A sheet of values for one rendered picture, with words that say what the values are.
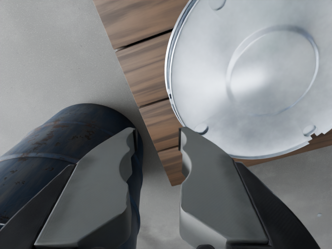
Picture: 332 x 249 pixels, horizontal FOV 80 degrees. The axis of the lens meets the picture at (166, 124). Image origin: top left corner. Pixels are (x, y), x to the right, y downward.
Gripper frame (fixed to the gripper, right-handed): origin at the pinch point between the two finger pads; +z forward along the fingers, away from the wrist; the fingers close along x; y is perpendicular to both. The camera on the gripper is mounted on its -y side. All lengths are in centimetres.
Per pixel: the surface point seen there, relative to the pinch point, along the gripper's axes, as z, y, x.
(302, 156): 55, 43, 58
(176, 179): 19.8, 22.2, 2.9
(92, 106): 52, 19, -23
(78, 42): 55, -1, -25
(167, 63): 17.1, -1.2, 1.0
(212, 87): 16.9, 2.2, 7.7
